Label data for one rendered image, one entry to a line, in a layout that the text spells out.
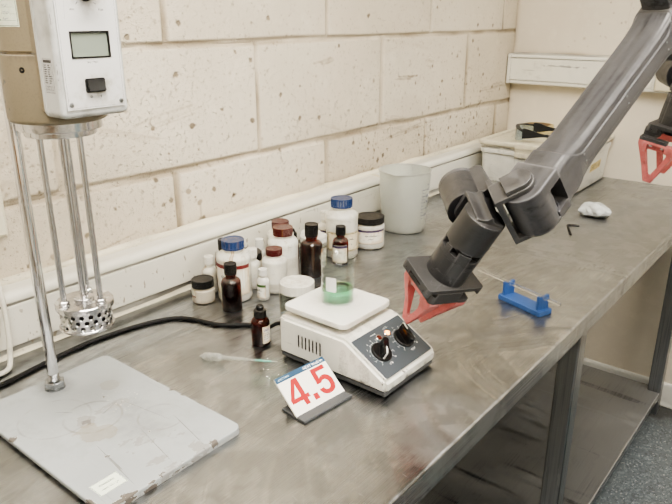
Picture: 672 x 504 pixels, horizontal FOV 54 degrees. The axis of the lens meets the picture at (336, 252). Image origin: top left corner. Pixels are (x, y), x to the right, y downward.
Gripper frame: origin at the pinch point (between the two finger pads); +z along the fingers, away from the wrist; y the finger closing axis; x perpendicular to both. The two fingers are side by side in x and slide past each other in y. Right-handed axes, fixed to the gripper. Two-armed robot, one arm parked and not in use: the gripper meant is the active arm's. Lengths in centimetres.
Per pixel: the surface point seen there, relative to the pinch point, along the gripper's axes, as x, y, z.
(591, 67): -82, -121, -9
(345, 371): 1.9, 9.0, 8.7
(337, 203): -44, -17, 17
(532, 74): -96, -116, 3
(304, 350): -4.8, 11.4, 12.0
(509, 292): -8.3, -33.1, 6.9
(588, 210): -35, -88, 9
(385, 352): 3.5, 5.9, 2.9
